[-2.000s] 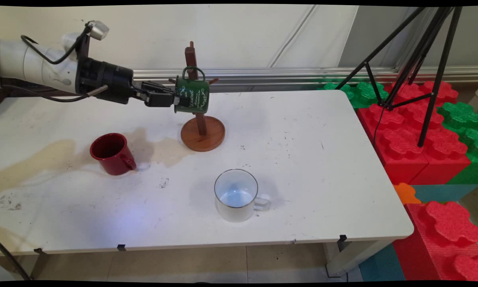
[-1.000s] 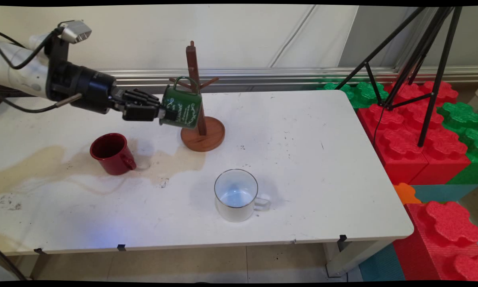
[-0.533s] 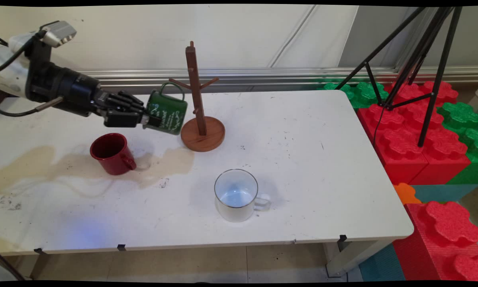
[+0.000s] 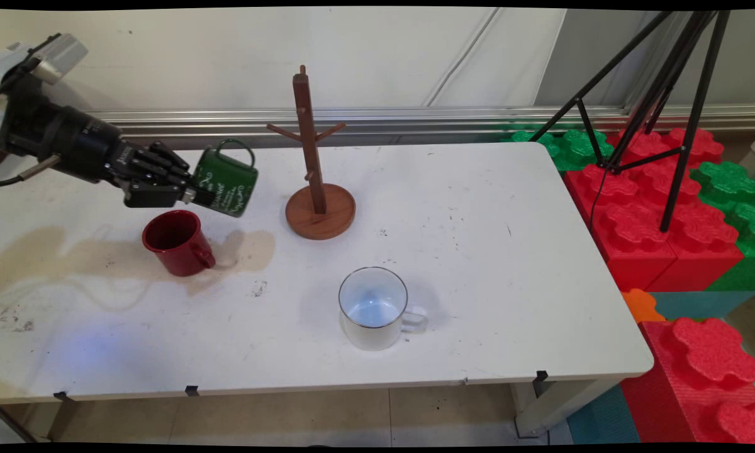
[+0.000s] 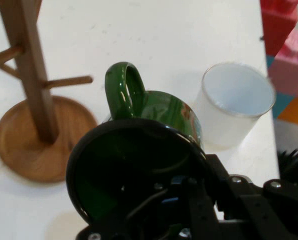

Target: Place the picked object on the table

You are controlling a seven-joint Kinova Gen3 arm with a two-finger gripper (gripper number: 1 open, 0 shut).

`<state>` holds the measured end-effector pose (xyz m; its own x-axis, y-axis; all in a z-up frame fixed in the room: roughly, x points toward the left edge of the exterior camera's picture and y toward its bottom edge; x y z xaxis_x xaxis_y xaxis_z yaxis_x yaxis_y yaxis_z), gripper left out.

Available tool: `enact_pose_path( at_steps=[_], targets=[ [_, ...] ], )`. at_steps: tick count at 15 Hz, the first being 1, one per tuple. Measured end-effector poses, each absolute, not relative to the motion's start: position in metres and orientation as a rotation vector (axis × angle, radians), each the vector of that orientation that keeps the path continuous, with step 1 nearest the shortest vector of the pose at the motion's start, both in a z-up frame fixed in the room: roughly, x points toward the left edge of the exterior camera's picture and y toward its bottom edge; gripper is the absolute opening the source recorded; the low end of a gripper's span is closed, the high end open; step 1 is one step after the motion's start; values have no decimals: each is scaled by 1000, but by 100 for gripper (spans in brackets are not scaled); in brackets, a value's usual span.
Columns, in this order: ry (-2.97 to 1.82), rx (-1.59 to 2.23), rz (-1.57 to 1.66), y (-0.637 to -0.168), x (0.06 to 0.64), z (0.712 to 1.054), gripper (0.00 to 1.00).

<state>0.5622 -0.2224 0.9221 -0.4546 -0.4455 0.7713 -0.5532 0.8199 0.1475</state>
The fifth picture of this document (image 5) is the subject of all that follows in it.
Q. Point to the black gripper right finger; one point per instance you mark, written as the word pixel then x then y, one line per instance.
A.
pixel 251 207

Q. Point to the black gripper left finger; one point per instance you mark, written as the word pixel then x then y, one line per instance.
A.
pixel 189 212

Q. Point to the green enamel mug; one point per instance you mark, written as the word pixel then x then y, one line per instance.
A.
pixel 164 110

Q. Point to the teal foam floor tile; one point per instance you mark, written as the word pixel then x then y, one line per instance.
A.
pixel 282 105

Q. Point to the orange foam floor tile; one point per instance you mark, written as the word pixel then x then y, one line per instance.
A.
pixel 297 110

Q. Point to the white enamel mug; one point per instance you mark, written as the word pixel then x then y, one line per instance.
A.
pixel 239 92

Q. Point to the pink foam block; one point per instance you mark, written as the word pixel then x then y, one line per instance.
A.
pixel 294 72

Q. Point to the tall red foam block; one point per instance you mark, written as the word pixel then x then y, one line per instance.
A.
pixel 276 25

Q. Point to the wooden mug tree stand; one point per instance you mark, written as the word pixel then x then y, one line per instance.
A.
pixel 29 75

